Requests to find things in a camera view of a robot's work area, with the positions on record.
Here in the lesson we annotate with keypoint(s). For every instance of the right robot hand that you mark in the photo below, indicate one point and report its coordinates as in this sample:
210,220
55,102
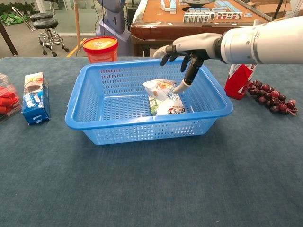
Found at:
196,45

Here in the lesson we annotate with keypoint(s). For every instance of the red juice bottle white cap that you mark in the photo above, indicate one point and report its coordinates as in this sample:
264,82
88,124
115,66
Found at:
237,80

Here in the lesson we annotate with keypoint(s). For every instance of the white snack bag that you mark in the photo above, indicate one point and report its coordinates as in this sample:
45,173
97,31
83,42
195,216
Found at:
165,101

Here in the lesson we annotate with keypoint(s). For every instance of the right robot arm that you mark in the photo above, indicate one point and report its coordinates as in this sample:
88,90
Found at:
265,42

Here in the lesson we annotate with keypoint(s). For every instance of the blue plastic basket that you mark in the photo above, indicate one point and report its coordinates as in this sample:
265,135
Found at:
151,128

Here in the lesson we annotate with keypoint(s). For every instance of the face-up mahjong tile row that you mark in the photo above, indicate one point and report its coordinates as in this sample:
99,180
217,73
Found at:
213,17

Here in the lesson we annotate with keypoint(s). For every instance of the wooden mahjong table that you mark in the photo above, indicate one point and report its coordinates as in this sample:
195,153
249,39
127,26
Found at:
165,30

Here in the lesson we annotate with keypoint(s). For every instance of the stacked blue mahjong tiles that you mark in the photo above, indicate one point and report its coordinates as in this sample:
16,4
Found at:
168,6

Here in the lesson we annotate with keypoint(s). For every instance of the single blue-backed mahjong tile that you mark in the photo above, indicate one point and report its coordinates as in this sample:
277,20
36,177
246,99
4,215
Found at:
248,15

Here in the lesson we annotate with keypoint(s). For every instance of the grey blue machine base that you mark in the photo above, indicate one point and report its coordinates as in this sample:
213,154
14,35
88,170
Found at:
113,21

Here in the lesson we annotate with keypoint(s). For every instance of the purple grape bunch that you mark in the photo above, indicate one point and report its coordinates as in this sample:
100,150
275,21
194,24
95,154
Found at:
272,97

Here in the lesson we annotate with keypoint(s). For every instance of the red tub orange lid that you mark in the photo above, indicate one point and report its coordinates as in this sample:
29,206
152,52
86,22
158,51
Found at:
99,53

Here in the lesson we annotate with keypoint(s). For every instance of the wooden pole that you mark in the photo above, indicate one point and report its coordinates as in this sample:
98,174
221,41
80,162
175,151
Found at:
77,23

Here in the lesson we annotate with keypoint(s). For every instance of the black round stool chrome base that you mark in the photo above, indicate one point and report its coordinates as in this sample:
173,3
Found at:
46,23
41,16

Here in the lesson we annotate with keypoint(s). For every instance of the teal table cloth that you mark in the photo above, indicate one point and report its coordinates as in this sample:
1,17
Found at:
142,189

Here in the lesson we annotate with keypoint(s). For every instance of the blue cookie box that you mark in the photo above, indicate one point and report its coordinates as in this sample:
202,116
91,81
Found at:
35,101

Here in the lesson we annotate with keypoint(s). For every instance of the green plants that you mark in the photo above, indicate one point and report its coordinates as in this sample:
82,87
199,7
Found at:
14,11

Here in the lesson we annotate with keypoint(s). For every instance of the dark table leg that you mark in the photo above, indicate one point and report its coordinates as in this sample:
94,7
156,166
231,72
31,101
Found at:
8,40

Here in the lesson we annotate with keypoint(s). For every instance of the clear package red contents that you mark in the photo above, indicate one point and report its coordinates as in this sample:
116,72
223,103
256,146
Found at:
7,99

